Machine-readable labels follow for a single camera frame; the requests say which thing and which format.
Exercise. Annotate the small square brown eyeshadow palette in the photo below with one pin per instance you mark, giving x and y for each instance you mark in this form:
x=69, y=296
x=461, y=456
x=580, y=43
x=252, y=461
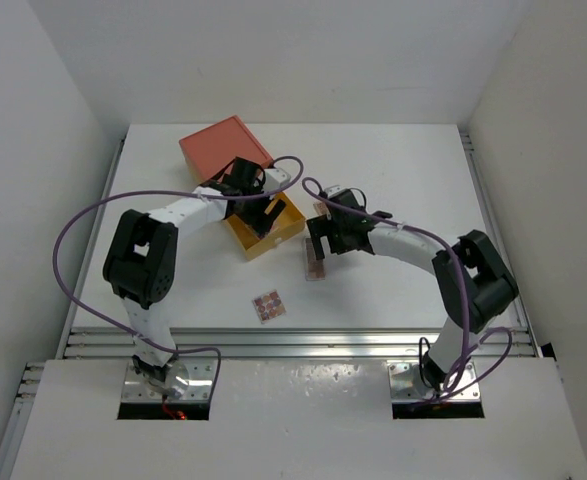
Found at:
x=321, y=208

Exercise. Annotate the yellow bottom drawer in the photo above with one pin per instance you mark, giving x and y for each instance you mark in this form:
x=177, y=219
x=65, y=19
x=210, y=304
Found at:
x=278, y=221

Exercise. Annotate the orange drawer cabinet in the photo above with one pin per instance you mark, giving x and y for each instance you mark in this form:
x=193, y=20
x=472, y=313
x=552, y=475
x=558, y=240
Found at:
x=208, y=150

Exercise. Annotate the aluminium rail frame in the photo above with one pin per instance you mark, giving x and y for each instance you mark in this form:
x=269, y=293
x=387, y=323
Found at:
x=102, y=342

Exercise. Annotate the colourful eyeshadow palette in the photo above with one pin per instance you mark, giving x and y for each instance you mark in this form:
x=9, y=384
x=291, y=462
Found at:
x=262, y=229

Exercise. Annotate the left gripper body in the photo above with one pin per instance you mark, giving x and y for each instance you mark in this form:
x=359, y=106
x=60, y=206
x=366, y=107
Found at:
x=253, y=210

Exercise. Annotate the long brown eyeshadow palette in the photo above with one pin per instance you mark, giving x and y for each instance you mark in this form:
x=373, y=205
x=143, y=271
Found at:
x=314, y=268

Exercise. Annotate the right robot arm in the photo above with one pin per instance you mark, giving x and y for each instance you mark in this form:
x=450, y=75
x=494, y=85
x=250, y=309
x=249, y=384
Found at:
x=475, y=284

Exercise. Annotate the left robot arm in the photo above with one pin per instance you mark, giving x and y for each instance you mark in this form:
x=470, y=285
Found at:
x=141, y=260

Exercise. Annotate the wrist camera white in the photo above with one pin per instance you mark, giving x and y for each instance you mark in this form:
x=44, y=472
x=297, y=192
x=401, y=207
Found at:
x=275, y=179
x=333, y=191

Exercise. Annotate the round-pan eyeshadow palette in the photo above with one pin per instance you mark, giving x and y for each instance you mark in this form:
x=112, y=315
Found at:
x=268, y=306

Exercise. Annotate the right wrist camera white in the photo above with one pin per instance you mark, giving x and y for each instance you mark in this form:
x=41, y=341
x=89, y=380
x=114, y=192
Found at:
x=333, y=191

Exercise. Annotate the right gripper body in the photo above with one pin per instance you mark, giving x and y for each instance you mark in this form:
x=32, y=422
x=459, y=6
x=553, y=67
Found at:
x=339, y=241

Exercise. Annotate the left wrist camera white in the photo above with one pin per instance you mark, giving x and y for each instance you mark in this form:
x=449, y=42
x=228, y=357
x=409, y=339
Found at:
x=275, y=179

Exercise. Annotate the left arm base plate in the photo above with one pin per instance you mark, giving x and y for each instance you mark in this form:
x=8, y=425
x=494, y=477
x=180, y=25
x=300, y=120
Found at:
x=189, y=382

